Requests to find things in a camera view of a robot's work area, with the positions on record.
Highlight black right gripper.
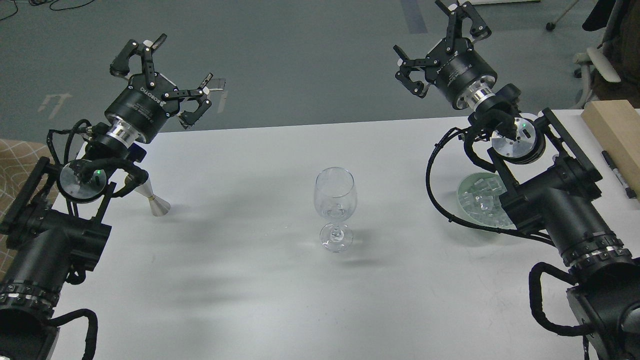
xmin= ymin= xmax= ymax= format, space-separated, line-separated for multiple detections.
xmin=393 ymin=0 xmax=498 ymax=111

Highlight seated person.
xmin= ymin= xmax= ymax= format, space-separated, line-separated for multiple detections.
xmin=592 ymin=0 xmax=640 ymax=109

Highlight clear wine glass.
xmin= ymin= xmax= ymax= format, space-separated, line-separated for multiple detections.
xmin=314 ymin=167 xmax=358 ymax=253

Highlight steel cocktail jigger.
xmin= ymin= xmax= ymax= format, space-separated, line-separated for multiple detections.
xmin=134 ymin=177 xmax=171 ymax=217

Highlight black floor cable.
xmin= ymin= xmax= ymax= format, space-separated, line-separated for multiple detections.
xmin=0 ymin=0 xmax=96 ymax=22

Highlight black marker pen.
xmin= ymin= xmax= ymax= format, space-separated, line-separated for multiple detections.
xmin=601 ymin=150 xmax=637 ymax=199

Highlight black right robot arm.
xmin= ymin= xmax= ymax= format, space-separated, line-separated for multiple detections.
xmin=393 ymin=0 xmax=640 ymax=360

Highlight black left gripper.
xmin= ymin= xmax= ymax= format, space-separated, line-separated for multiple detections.
xmin=104 ymin=33 xmax=214 ymax=145

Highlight green bowl of ice cubes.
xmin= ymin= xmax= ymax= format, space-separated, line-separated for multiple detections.
xmin=457 ymin=172 xmax=515 ymax=230

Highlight light wooden block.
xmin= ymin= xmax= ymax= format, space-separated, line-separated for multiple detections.
xmin=581 ymin=100 xmax=640 ymax=194

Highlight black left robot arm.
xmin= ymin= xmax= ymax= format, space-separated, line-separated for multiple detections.
xmin=0 ymin=34 xmax=226 ymax=360

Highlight beige checkered cloth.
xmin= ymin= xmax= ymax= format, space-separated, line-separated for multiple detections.
xmin=0 ymin=139 xmax=59 ymax=281

